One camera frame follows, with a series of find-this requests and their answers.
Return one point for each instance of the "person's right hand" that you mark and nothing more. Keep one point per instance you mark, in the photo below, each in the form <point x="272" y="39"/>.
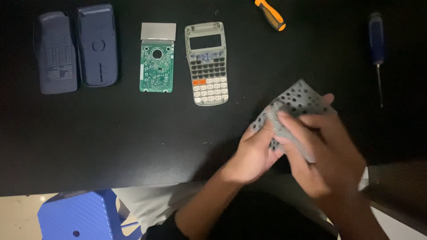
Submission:
<point x="328" y="156"/>

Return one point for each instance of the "person's left hand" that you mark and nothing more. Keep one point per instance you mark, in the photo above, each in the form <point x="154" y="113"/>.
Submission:
<point x="253" y="160"/>

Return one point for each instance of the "grey rubber keypad membrane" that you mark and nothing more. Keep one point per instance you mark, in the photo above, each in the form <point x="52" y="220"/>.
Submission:
<point x="293" y="106"/>

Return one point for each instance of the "silver wristwatch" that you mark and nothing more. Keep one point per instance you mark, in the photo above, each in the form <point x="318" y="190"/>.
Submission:
<point x="367" y="176"/>

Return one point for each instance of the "calculator front shell with keys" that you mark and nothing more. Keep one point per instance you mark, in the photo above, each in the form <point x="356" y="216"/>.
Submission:
<point x="206" y="63"/>

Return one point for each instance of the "green calculator circuit board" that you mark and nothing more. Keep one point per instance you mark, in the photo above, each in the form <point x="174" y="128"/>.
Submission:
<point x="157" y="58"/>

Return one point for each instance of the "orange and black screwdriver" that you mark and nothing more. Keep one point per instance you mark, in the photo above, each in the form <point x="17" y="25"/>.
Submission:
<point x="271" y="15"/>

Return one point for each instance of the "blue plastic stool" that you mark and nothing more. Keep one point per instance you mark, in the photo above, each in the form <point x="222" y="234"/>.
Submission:
<point x="78" y="216"/>

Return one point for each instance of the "dark blue calculator back cover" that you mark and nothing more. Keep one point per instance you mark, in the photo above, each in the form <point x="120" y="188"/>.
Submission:
<point x="97" y="45"/>

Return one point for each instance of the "dark blue calculator slide cover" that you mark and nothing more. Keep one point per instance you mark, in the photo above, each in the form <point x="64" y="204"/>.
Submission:
<point x="56" y="53"/>

